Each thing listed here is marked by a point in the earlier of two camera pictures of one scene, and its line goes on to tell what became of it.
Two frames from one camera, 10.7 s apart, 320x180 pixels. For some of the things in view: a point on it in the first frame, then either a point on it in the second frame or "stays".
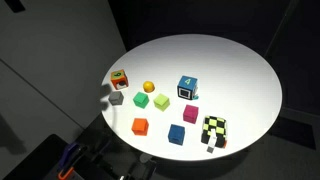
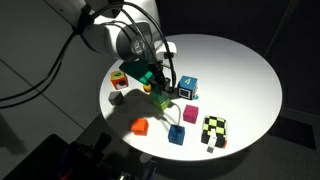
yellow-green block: x=161 y=102 stays
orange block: x=140 y=126 stays
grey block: x=116 y=98 stays
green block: x=141 y=100 -> x=158 y=95
